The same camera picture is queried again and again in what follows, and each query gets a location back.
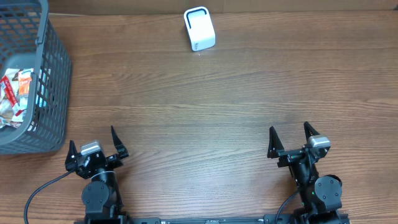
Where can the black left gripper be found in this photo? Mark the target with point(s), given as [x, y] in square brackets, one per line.
[96, 160]

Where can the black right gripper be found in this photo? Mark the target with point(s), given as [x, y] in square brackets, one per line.
[288, 157]

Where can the dried food snack bag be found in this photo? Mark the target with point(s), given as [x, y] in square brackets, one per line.
[13, 105]

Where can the orange tissue packet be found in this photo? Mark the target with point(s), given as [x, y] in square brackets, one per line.
[24, 78]

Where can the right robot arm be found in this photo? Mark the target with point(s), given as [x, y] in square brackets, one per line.
[317, 199]

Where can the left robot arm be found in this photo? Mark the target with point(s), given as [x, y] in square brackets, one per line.
[101, 197]

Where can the white barcode scanner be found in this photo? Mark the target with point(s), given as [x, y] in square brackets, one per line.
[200, 28]

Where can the grey plastic mesh basket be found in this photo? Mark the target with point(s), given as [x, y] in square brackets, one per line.
[28, 40]

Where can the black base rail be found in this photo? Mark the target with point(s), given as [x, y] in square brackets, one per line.
[266, 219]

